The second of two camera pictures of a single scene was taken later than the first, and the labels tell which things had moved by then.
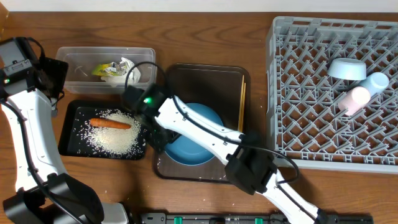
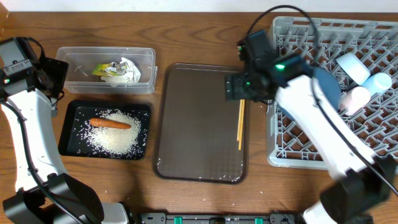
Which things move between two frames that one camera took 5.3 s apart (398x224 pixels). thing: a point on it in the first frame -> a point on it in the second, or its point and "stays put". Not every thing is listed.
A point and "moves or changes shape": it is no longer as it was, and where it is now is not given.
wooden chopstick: [240, 117] stays put
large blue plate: [186, 151] -> [330, 87]
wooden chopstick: [243, 107] stays put
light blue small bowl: [349, 68] moves or changes shape
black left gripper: [58, 68] stays put
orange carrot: [97, 122] stays put
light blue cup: [375, 83] stays put
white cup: [354, 100] stays put
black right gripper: [157, 143] -> [234, 89]
